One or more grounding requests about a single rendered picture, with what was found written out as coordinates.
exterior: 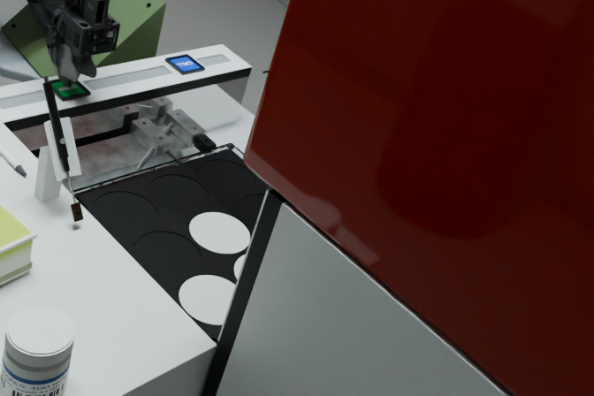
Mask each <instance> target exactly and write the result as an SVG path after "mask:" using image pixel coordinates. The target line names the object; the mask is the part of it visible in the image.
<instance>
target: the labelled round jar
mask: <svg viewBox="0 0 594 396"><path fill-rule="evenodd" d="M75 332H76V331H75V326H74V323H73V321H72V319H71V318H70V317H69V316H68V315H67V314H66V313H64V312H62V311H61V310H58V309H56V308H51V307H46V306H35V307H30V308H24V309H22V310H21V311H19V312H17V313H16V314H15V315H14V316H13V317H12V318H11V319H10V320H9V322H8V324H7V326H6V333H5V342H4V352H3V360H2V368H1V376H0V393H1V395H2V396H63V395H64V393H65V386H66V382H67V378H68V373H69V368H70V363H71V359H72V348H73V343H74V339H75Z"/></svg>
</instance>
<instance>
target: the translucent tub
mask: <svg viewBox="0 0 594 396"><path fill-rule="evenodd" d="M37 235H38V234H37V233H36V232H35V231H34V230H33V229H31V228H30V227H29V226H28V225H27V224H26V223H24V222H23V221H22V220H21V219H20V218H19V217H17V216H16V215H15V214H14V213H13V212H12V211H10V210H9V209H8V208H7V207H6V206H4V205H3V204H2V203H1V202H0V285H3V284H5V283H7V282H9V281H11V280H13V279H15V278H17V277H19V276H21V275H23V274H25V273H27V272H28V271H29V269H31V268H32V265H33V262H32V261H31V260H30V259H31V252H32V246H33V239H34V238H36V237H37Z"/></svg>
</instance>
